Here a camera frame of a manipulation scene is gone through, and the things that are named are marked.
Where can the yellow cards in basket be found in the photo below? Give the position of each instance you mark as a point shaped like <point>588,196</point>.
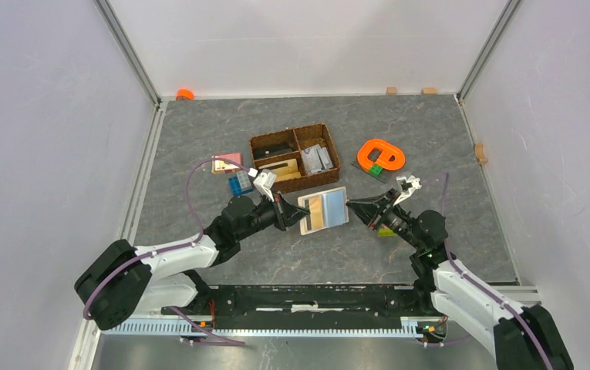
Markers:
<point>284,169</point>

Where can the curved wooden piece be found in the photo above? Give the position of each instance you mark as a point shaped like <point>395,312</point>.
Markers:
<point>479,153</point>

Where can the aluminium frame rail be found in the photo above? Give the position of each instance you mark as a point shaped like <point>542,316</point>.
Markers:
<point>167,322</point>

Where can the black cards in basket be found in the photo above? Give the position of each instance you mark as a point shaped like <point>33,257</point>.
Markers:
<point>271,150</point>

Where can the lime green toy brick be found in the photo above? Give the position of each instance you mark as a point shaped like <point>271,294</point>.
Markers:
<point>386,232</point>

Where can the blue toy brick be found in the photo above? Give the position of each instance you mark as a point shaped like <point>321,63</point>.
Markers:
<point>235,190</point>

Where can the gold magnetic stripe card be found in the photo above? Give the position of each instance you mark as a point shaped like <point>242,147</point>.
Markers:
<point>315,220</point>

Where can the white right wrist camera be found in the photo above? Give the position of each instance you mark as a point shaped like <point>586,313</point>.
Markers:
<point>408,185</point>

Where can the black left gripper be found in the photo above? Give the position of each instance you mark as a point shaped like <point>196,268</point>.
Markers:
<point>285,213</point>

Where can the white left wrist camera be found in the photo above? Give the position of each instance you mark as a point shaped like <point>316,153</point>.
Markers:
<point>263,181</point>

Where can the playing card box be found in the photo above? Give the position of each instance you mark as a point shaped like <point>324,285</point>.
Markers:
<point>227,163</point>

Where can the grey toy brick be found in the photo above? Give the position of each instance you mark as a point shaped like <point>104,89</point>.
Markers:
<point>243,179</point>

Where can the brown woven divided basket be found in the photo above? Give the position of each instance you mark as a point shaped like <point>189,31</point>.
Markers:
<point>300,138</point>

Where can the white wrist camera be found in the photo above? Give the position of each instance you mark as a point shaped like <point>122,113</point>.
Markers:
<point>263,181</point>
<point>408,185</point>

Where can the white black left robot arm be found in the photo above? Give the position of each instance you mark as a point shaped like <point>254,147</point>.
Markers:
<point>127,279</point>

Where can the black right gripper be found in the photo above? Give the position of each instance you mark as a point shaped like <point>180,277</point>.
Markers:
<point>370,209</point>

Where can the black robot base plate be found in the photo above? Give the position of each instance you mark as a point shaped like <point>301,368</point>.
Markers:
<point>309,306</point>

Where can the orange round cap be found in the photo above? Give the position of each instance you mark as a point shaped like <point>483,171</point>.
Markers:
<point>184,94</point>

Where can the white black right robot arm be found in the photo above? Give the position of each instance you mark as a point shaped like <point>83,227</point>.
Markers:
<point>518,336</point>

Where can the silver cards in basket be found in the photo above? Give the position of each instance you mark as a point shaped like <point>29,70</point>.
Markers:
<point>316,159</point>

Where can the beige leather card holder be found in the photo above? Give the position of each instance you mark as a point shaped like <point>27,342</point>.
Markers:
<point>335,211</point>

